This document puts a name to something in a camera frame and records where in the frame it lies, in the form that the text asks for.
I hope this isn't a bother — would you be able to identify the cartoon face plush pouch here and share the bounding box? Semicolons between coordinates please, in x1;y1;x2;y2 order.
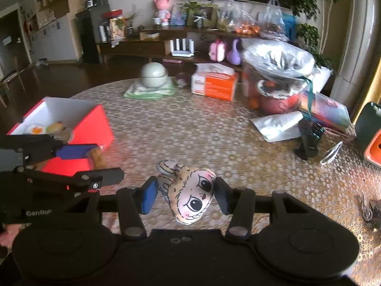
156;159;216;225

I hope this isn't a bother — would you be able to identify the potted green tree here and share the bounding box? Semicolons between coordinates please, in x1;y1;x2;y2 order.
291;0;339;69

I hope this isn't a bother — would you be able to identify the pink pig plush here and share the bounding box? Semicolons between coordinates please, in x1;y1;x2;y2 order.
153;0;171;26

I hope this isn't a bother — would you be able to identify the plastic bag of fruit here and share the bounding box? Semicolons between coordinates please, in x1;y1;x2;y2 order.
241;39;315;117

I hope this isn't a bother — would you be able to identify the wooden tv console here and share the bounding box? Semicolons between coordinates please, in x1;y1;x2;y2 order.
97;26;257;63

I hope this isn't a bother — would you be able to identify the black cabinet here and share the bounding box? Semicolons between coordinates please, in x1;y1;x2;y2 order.
75;0;110;64

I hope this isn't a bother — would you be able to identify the red cardboard box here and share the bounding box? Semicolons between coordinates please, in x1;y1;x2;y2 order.
6;96;116;180

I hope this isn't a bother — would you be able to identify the colourful book stack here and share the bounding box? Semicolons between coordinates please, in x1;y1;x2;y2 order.
299;91;352;132

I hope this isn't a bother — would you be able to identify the white standing air conditioner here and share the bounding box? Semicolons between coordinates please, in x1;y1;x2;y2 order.
330;0;380;111

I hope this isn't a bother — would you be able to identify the wooden photo frame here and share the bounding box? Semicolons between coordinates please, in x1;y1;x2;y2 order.
186;3;219;28

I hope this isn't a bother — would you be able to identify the clear bag of oranges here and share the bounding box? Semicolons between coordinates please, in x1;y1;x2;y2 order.
216;0;260;36

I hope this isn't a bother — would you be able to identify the green orange retro radio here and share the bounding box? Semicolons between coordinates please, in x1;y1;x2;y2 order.
355;102;381;167

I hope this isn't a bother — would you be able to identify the folded green white cloth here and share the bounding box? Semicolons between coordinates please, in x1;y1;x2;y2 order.
123;77;176;99

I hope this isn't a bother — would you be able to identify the white wifi router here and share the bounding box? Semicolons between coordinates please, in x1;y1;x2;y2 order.
170;38;194;58

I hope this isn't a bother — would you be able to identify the lace patterned tablecloth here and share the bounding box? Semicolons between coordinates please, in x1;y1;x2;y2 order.
77;79;380;285

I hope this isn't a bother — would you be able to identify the purple vase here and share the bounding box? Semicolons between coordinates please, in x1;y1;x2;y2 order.
226;38;241;66

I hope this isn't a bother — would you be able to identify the white green plastic bag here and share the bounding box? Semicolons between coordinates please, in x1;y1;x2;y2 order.
25;123;48;135

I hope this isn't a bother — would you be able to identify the clear bag on console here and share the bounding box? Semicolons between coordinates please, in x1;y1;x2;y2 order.
260;0;289;41

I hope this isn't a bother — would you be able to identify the black folding umbrella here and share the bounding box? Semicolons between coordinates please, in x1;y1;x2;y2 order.
294;119;325;161

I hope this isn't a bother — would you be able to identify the orange white tissue box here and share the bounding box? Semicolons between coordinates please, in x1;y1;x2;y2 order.
191;63;239;101

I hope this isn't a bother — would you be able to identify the white padded envelope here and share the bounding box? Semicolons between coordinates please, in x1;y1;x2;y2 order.
250;111;303;143

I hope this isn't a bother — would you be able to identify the biscuit snack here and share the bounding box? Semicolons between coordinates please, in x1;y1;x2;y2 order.
86;147;107;170

